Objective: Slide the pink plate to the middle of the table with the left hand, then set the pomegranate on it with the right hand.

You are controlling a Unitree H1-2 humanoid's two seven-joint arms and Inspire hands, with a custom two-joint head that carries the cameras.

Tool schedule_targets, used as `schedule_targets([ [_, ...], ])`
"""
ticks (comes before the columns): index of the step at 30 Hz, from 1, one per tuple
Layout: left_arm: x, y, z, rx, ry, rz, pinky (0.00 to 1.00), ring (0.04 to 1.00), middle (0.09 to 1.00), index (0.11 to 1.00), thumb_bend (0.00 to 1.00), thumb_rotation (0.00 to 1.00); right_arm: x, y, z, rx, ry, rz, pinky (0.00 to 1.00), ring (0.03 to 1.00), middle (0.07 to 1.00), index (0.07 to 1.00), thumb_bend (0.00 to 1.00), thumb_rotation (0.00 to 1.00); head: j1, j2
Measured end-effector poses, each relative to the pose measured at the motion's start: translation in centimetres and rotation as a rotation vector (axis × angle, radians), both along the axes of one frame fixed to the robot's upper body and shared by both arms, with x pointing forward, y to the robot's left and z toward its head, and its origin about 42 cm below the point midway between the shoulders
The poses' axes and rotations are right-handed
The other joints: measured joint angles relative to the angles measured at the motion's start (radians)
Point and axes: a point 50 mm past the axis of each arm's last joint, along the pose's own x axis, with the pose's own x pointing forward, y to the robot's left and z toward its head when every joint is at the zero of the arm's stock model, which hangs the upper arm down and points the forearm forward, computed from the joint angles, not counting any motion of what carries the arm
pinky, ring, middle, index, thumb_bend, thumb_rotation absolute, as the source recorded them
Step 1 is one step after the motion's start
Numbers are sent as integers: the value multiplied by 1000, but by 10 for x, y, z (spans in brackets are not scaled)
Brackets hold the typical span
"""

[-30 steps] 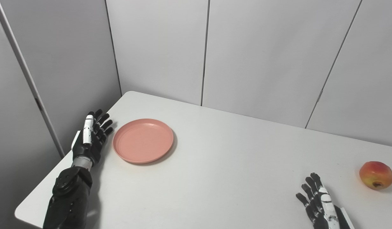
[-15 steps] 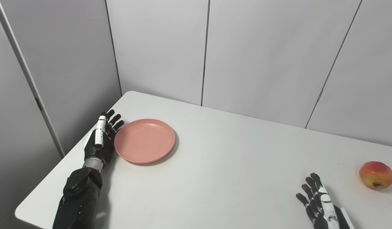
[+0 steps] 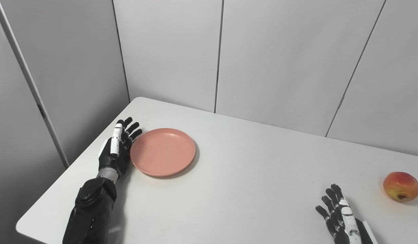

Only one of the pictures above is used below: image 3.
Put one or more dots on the pink plate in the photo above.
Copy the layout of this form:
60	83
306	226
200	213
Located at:
162	152

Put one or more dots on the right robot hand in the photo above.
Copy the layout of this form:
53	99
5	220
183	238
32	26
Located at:
344	223

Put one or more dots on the red yellow apple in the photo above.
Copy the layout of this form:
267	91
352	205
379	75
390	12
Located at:
400	185

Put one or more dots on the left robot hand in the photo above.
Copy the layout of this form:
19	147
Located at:
114	152

